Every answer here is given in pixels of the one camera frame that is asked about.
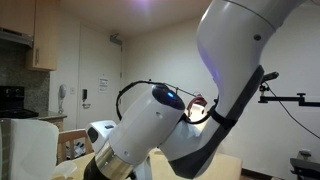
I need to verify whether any white napkin stack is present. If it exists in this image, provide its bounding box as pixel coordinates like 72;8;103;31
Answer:
0;118;60;180

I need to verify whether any wooden counter cabinet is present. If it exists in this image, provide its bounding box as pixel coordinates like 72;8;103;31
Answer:
35;110;68;133

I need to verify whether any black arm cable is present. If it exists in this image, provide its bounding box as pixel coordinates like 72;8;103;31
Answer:
115;78;215;126

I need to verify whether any dark furniture piece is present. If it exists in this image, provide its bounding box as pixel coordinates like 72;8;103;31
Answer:
289;149;320;180

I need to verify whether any black kitchen stove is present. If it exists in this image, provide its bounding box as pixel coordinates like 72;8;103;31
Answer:
0;85;39;120

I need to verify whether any grey door closer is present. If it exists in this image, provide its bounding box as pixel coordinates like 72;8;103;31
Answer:
109;32;123;46

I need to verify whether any black camera boom stand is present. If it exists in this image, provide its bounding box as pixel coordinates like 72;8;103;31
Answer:
257;82;320;108

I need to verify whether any wooden slat back chair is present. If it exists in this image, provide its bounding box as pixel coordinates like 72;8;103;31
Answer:
55;128;90;165

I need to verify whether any grey range hood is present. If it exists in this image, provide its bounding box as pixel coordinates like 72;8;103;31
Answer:
0;27;35;48

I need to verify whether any black hanging cable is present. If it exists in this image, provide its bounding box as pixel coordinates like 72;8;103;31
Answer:
267;85;320;140

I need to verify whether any black stereo camera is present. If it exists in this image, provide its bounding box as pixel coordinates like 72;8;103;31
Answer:
260;71;281;85

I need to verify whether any white door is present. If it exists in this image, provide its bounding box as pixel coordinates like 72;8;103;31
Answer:
76;23;124;130

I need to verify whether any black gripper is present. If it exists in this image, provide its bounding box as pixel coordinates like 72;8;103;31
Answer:
83;157;116;180

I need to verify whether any wooden wall cabinet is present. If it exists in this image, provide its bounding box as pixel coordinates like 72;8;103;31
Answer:
0;0;58;72

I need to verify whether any paper notice sheet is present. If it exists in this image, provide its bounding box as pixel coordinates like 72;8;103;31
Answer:
97;77;110;94

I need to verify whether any floor lamp with red head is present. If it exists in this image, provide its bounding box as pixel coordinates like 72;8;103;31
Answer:
185;94;209;118

